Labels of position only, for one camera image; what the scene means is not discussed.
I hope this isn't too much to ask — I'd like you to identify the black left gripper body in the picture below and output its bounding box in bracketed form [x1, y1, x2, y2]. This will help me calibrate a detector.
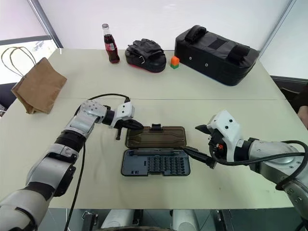
[112, 118, 135, 132]

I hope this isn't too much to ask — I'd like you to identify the black chair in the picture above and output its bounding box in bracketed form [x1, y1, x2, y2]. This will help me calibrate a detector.
[270, 75, 308, 114]

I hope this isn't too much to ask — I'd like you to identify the brown paper bag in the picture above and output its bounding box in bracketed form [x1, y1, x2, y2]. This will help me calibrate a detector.
[1, 46, 67, 115]

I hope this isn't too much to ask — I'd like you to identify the black screwdriver bit case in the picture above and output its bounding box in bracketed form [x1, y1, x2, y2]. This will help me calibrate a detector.
[120, 125, 191, 178]

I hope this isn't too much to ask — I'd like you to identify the large black kick pad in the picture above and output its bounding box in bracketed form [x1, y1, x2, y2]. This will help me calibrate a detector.
[174, 25, 260, 87]

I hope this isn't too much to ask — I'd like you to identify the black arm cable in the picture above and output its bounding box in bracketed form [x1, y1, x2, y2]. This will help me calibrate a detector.
[208, 141, 308, 191]
[64, 93, 132, 231]

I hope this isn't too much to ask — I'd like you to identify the black boxing focus mitt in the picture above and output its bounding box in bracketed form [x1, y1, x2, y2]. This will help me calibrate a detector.
[124, 38, 167, 73]

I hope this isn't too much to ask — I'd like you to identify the black screwdriver handle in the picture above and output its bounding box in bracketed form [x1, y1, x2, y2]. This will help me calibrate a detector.
[128, 149, 185, 156]

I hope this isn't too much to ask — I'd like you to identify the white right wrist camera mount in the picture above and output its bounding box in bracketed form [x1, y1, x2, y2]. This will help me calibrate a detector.
[206, 110, 244, 162]

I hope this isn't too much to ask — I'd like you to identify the glass cola bottle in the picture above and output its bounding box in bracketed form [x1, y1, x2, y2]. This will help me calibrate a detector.
[101, 23, 120, 64]

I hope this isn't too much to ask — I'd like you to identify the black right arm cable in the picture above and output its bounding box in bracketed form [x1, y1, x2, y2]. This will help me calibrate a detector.
[208, 141, 308, 191]

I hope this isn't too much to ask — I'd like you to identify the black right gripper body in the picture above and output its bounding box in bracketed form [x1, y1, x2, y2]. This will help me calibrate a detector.
[204, 125, 228, 161]

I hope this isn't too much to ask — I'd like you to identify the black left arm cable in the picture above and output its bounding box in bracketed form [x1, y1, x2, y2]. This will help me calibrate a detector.
[64, 93, 132, 231]

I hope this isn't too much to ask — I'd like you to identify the dark-clothed bystander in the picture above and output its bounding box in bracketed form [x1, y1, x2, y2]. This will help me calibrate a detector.
[292, 84, 308, 132]

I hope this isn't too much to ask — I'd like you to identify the black diagonal window frame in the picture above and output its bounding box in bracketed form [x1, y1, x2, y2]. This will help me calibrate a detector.
[26, 0, 64, 49]

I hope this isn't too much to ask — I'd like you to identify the black metal bracket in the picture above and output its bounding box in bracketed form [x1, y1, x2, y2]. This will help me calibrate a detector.
[216, 209, 233, 231]
[81, 211, 99, 227]

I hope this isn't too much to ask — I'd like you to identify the dark horizontal window bar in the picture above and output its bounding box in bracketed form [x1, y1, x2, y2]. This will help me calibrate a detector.
[0, 35, 51, 46]

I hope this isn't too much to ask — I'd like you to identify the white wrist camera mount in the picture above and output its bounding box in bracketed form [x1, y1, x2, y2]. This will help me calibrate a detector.
[206, 110, 244, 162]
[115, 101, 135, 128]

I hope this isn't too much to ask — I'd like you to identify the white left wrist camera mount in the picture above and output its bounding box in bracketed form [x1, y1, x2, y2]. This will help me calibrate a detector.
[115, 101, 135, 128]

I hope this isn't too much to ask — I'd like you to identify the dark furniture piece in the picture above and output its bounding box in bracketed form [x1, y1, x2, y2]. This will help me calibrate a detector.
[0, 83, 17, 117]

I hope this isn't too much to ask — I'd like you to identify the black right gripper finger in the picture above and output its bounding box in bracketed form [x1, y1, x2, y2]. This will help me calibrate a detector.
[194, 124, 211, 135]
[184, 146, 218, 170]

